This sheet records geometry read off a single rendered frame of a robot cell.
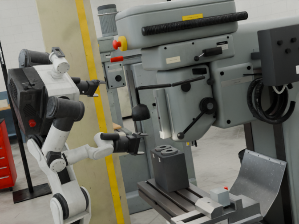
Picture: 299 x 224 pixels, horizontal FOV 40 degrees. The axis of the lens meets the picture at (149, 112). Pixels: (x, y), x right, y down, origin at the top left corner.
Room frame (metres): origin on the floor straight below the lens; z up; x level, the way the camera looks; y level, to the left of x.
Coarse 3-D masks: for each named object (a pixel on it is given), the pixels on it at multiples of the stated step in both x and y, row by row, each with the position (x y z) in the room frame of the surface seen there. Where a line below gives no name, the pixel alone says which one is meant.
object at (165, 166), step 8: (152, 152) 2.19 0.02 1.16; (160, 152) 2.13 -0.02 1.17; (168, 152) 2.06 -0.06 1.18; (176, 152) 2.07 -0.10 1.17; (152, 160) 2.22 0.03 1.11; (160, 160) 2.07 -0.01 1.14; (168, 160) 2.03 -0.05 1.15; (176, 160) 2.04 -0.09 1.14; (184, 160) 2.05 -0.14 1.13; (160, 168) 2.09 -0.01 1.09; (168, 168) 2.03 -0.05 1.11; (176, 168) 2.04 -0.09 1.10; (184, 168) 2.05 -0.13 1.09; (160, 176) 2.12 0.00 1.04; (168, 176) 2.02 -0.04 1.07; (176, 176) 2.04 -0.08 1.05; (184, 176) 2.05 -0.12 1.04; (160, 184) 2.14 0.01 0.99; (168, 184) 2.02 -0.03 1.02; (176, 184) 2.03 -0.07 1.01; (184, 184) 2.05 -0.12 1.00
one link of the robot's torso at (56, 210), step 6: (54, 198) 2.03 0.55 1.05; (54, 204) 2.01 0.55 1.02; (60, 204) 2.00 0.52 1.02; (90, 204) 2.11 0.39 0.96; (54, 210) 2.02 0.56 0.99; (60, 210) 1.99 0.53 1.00; (90, 210) 2.11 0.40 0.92; (54, 216) 2.03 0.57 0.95; (60, 216) 2.00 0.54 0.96; (72, 216) 2.09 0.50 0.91; (78, 216) 2.08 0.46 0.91; (84, 216) 2.09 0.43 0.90; (90, 216) 2.12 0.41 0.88; (54, 222) 2.07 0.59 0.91; (60, 222) 2.01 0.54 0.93; (66, 222) 2.03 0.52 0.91; (72, 222) 2.04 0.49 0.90; (78, 222) 2.13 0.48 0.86; (84, 222) 2.10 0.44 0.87
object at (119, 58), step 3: (138, 54) 1.81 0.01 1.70; (114, 57) 1.77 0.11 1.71; (117, 57) 1.77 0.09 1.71; (120, 57) 1.77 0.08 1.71; (123, 57) 1.78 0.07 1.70; (126, 57) 1.79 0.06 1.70; (129, 57) 1.79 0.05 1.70; (132, 57) 1.80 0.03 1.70; (111, 60) 1.76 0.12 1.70; (114, 60) 1.76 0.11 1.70; (117, 60) 1.77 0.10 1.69; (120, 60) 1.77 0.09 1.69
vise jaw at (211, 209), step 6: (204, 198) 1.60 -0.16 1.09; (198, 204) 1.58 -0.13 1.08; (204, 204) 1.55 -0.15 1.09; (210, 204) 1.53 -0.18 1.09; (216, 204) 1.52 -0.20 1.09; (198, 210) 1.57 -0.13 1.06; (204, 210) 1.53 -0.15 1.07; (210, 210) 1.50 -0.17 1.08; (216, 210) 1.49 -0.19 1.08; (222, 210) 1.50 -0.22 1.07; (210, 216) 1.49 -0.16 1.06; (216, 216) 1.49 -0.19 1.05
